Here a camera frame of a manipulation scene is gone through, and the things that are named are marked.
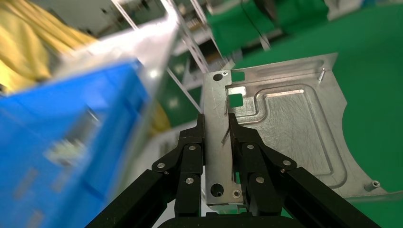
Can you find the silver stamped metal plate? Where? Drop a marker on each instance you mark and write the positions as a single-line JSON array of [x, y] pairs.
[[292, 126]]

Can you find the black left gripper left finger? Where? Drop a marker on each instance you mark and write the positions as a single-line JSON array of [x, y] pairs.
[[189, 163]]

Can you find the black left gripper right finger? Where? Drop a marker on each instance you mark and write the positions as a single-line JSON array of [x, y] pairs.
[[255, 163]]

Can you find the blue plastic bin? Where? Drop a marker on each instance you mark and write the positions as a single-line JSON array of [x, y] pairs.
[[63, 141]]

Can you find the yellow plastic bag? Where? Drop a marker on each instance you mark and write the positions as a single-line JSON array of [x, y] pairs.
[[28, 44]]

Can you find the white shelf rack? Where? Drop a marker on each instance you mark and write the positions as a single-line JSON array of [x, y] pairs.
[[148, 41]]

